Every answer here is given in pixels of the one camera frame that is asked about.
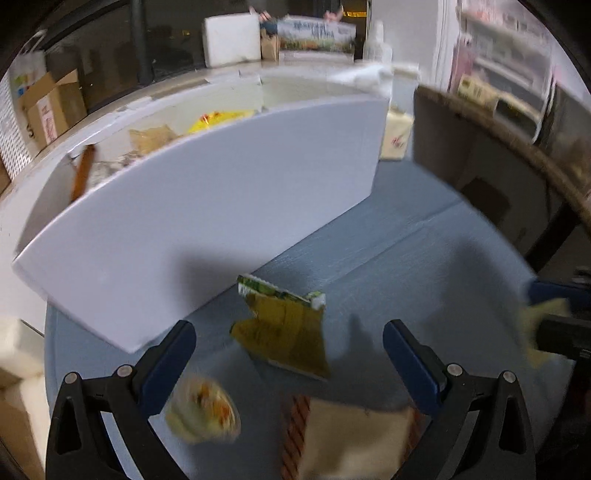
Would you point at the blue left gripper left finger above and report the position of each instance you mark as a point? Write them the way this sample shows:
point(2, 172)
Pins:
point(163, 364)

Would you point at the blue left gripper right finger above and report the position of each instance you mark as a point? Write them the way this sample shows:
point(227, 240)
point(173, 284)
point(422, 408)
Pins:
point(422, 372)

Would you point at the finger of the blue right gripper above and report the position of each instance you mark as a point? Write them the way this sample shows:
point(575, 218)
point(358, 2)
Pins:
point(539, 291)

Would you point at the small green jelly pack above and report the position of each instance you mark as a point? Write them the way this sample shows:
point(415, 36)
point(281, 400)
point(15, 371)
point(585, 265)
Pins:
point(537, 324)

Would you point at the round yellow pastry pack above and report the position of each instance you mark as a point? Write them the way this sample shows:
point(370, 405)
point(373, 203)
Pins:
point(199, 410)

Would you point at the cream plaid-edged snack pack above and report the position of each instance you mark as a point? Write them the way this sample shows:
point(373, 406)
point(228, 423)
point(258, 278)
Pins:
point(328, 440)

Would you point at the dark yellow snack packet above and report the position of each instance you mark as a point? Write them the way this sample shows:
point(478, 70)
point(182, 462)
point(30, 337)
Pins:
point(285, 329)

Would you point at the large patterned snack bag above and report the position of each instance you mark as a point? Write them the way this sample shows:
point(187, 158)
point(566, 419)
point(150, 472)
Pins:
point(91, 172)

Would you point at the dark side table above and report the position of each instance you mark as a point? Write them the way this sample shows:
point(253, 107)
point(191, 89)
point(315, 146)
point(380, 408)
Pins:
point(522, 191)

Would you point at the cream leather sofa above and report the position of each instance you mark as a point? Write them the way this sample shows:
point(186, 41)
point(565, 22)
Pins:
point(25, 414)

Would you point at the white storage box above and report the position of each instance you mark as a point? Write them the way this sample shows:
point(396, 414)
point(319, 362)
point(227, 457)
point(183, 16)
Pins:
point(160, 238)

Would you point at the tissue pack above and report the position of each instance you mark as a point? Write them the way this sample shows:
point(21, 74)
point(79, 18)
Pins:
point(397, 134)

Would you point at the clear drawer organizer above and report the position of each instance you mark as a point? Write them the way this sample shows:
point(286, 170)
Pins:
point(502, 62)

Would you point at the yellow snack bag in box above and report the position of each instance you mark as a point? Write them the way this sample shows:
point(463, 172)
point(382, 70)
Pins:
point(211, 119)

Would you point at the dotted paper bag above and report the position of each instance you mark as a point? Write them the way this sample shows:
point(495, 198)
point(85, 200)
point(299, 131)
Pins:
point(17, 146)

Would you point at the small open cardboard box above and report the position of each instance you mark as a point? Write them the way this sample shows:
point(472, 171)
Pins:
point(53, 107)

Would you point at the white spray bottle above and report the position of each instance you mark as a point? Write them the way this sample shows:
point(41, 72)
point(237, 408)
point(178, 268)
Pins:
point(375, 48)

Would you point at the white foam box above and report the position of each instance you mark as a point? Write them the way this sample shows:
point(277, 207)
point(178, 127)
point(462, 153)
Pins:
point(231, 39)

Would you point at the printed landscape box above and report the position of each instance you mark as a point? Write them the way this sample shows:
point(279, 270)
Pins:
point(313, 34)

